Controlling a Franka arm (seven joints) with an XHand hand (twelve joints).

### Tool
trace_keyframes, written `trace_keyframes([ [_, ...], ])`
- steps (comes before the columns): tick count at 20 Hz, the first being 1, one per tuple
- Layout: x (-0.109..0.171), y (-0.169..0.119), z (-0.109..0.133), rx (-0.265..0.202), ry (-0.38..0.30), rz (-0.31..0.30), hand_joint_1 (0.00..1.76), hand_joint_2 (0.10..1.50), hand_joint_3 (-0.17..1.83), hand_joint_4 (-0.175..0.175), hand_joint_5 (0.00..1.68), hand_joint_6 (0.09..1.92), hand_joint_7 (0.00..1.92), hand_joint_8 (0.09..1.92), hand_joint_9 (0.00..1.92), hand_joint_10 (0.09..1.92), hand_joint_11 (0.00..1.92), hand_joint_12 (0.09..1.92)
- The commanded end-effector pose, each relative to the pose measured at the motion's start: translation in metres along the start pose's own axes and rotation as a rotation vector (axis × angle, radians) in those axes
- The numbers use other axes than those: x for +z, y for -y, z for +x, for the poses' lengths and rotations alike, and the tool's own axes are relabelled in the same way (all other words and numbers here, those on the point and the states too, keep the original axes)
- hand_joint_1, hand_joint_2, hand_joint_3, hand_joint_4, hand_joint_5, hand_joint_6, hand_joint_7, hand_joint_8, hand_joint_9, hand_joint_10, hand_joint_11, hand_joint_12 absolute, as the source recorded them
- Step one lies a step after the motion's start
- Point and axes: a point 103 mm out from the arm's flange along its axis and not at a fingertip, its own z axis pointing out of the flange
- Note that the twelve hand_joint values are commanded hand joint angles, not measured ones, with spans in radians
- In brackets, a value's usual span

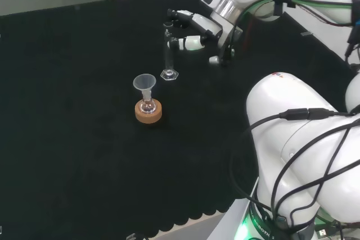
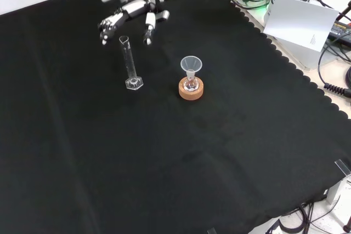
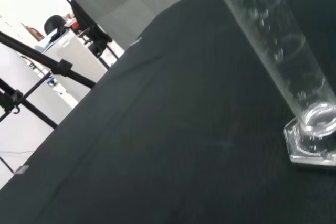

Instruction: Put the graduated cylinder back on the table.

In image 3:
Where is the black cloth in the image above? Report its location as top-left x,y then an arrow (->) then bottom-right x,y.
0,0 -> 336,224

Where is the white cabinet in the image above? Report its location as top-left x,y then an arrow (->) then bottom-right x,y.
40,28 -> 109,103

